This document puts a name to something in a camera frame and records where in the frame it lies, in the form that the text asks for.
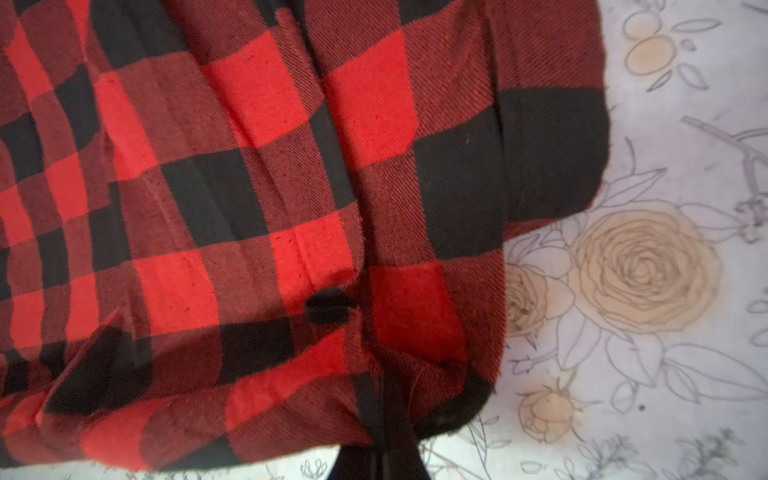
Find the red black plaid shirt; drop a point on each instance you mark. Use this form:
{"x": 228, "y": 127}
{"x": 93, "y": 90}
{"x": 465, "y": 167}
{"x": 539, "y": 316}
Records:
{"x": 223, "y": 221}

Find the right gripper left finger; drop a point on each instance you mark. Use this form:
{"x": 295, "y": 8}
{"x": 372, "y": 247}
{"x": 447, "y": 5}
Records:
{"x": 354, "y": 463}

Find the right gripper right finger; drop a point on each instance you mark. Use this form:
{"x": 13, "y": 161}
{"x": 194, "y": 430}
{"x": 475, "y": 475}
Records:
{"x": 399, "y": 455}

